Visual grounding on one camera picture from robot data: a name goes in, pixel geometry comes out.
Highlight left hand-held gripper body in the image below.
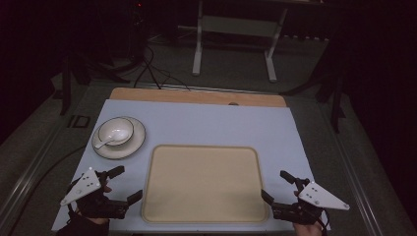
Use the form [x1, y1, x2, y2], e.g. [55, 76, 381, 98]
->
[59, 166, 129, 220]

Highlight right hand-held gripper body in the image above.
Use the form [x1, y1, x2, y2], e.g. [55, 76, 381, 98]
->
[271, 176, 351, 226]

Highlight person's left hand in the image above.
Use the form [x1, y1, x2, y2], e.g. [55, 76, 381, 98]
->
[76, 184, 113, 226]

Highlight person's right hand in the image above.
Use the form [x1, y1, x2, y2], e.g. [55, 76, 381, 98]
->
[292, 190, 325, 236]

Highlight white plate with dark rim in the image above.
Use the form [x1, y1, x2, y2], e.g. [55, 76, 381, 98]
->
[90, 116, 147, 160]

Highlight white ceramic spoon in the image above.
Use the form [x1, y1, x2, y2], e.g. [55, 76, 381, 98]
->
[94, 128, 130, 150]

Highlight white bowl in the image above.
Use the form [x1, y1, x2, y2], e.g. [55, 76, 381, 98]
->
[97, 117, 135, 147]

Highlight black floor socket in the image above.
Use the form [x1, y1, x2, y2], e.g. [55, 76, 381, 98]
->
[67, 114, 91, 130]

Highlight beige tray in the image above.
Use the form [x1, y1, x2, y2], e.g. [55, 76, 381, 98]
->
[141, 144, 270, 225]

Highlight black metal stand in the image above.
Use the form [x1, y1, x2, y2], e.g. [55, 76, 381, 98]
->
[279, 63, 347, 134]
[52, 53, 131, 117]

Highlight light blue table mat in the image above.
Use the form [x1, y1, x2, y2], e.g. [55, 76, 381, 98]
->
[51, 98, 331, 233]

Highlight power strip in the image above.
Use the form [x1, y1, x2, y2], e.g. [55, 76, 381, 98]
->
[282, 33, 329, 42]

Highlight dark computer tower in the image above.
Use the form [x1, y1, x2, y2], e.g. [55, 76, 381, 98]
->
[128, 0, 149, 64]

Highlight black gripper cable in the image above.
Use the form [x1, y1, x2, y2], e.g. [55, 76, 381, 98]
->
[315, 214, 330, 236]

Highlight metal floor rail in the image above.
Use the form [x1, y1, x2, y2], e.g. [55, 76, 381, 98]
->
[0, 124, 65, 229]
[328, 129, 386, 236]

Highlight black floor cable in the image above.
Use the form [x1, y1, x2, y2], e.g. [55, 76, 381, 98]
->
[5, 145, 88, 236]

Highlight black floor cables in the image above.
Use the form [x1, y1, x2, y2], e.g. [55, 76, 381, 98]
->
[133, 44, 192, 92]

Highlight white metal table frame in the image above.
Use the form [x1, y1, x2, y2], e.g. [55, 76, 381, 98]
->
[192, 0, 290, 84]

